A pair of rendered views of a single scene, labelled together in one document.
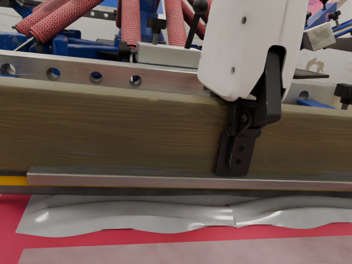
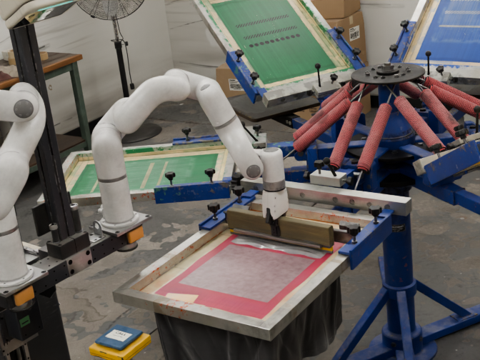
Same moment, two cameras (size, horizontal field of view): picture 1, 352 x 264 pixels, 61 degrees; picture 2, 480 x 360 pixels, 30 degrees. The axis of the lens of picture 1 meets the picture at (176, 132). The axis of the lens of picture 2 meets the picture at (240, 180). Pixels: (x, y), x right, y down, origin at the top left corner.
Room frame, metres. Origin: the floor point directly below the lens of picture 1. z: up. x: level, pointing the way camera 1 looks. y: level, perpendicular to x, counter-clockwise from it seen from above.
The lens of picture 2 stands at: (-1.58, -2.12, 2.29)
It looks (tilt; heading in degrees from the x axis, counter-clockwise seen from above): 21 degrees down; 50
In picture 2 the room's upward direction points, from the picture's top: 7 degrees counter-clockwise
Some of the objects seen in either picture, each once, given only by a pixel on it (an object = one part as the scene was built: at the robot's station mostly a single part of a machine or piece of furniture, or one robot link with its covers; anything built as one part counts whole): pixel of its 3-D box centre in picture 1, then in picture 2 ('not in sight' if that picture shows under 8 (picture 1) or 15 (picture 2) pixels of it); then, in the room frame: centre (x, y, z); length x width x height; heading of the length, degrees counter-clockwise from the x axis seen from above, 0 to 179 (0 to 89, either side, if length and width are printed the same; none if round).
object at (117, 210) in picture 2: not in sight; (113, 198); (-0.17, 0.25, 1.21); 0.16 x 0.13 x 0.15; 99
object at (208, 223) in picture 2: not in sight; (228, 217); (0.29, 0.24, 0.98); 0.30 x 0.05 x 0.07; 14
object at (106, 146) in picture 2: not in sight; (108, 153); (-0.16, 0.24, 1.37); 0.13 x 0.10 x 0.16; 57
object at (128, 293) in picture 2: not in sight; (257, 258); (0.13, -0.09, 0.97); 0.79 x 0.58 x 0.04; 14
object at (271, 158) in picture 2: not in sight; (260, 164); (0.24, -0.02, 1.25); 0.15 x 0.10 x 0.11; 147
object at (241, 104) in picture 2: not in sight; (311, 127); (1.33, 0.82, 0.91); 1.34 x 0.40 x 0.08; 74
